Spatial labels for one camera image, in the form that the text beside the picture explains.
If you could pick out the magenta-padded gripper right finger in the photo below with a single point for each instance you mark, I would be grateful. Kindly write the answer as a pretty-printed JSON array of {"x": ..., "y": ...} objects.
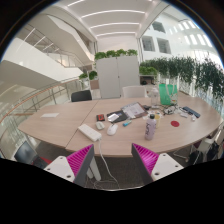
[{"x": 165, "y": 165}]

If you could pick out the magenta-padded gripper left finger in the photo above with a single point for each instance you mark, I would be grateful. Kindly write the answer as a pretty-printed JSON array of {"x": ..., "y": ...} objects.
[{"x": 60, "y": 166}]

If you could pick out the purple drink bottle black cap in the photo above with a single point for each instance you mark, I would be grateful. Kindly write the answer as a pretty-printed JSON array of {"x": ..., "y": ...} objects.
[{"x": 150, "y": 128}]

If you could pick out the dark chair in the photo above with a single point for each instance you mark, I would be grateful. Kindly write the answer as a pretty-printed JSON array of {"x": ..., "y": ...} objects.
[{"x": 25, "y": 153}]

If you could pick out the flat round red coaster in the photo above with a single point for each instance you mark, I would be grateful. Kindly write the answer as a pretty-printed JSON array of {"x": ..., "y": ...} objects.
[{"x": 175, "y": 123}]

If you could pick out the yellow cup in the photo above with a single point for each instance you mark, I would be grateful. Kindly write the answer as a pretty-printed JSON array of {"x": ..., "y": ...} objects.
[{"x": 158, "y": 120}]

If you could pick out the white chair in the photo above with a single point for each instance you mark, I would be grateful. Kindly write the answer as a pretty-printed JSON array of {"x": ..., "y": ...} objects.
[
  {"x": 134, "y": 92},
  {"x": 206, "y": 143}
]

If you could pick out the small teal tube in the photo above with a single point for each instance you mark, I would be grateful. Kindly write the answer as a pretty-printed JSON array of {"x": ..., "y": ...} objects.
[{"x": 127, "y": 123}]

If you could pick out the dark blue keyboard case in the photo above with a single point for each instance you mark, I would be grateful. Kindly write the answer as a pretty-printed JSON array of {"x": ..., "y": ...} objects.
[{"x": 191, "y": 112}]

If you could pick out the small black device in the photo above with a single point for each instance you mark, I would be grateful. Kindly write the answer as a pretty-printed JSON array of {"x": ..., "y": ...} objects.
[{"x": 146, "y": 107}]

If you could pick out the small red black box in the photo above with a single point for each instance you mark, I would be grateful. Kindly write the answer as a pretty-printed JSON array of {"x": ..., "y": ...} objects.
[{"x": 100, "y": 117}]

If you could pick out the white computer mouse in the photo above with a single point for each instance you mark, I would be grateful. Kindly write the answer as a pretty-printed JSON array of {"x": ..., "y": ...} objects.
[{"x": 112, "y": 129}]

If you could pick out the printed paper booklet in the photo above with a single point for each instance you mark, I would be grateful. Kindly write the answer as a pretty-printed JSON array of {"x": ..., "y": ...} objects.
[{"x": 133, "y": 109}]

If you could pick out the black notebook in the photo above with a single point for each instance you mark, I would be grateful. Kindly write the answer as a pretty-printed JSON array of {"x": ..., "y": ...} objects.
[{"x": 122, "y": 117}]

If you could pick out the clear plastic bottle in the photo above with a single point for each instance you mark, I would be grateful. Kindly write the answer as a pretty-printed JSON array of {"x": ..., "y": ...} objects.
[{"x": 155, "y": 98}]

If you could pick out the green tote bag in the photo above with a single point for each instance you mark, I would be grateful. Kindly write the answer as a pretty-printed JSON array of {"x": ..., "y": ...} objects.
[{"x": 166, "y": 95}]

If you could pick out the white card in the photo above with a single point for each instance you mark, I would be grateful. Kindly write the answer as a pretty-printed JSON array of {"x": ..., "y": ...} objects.
[{"x": 113, "y": 117}]

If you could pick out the glass railing wooden handrail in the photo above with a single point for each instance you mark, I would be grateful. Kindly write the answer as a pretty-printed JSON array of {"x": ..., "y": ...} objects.
[{"x": 33, "y": 100}]

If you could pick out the black chair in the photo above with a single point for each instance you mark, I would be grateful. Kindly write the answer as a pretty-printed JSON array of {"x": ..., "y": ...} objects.
[{"x": 81, "y": 96}]

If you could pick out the tall green hedge plants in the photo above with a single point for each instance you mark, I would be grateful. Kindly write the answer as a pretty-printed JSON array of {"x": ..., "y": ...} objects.
[{"x": 186, "y": 70}]

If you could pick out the green plant in brown planter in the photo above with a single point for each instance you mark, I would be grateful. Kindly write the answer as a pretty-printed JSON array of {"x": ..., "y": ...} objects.
[{"x": 92, "y": 74}]

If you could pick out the white cabinet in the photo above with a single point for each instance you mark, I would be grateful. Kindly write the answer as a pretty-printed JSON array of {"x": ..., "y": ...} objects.
[{"x": 116, "y": 76}]

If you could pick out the row of green plants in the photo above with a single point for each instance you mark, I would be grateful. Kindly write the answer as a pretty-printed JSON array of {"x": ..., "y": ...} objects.
[{"x": 111, "y": 53}]

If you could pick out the ceiling light strips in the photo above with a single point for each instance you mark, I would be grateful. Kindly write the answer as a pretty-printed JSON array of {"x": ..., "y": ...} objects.
[{"x": 113, "y": 11}]

